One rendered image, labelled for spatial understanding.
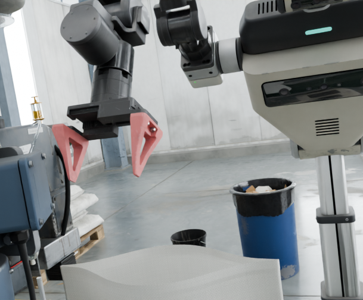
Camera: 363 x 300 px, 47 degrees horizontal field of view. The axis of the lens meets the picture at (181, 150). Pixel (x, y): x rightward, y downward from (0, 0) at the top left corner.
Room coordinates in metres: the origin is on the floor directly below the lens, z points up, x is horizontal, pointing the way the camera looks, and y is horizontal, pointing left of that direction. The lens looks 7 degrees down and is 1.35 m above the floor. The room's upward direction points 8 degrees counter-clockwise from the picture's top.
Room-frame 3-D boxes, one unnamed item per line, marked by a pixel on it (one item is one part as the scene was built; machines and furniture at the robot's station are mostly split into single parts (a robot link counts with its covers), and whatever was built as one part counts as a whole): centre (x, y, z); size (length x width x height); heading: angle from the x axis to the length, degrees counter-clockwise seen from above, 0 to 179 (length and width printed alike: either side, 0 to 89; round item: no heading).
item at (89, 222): (4.19, 1.21, 0.20); 0.67 x 0.43 x 0.15; 162
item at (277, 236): (3.00, -0.55, 0.32); 0.51 x 0.48 x 0.65; 162
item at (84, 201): (4.18, 1.23, 0.44); 0.68 x 0.44 x 0.15; 162
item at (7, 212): (0.54, 0.22, 1.25); 0.10 x 0.08 x 0.12; 7
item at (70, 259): (1.02, 0.33, 0.98); 0.09 x 0.05 x 0.05; 162
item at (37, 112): (1.01, 0.33, 1.37); 0.03 x 0.02 x 0.03; 72
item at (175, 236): (3.30, 0.04, 0.13); 0.30 x 0.30 x 0.26
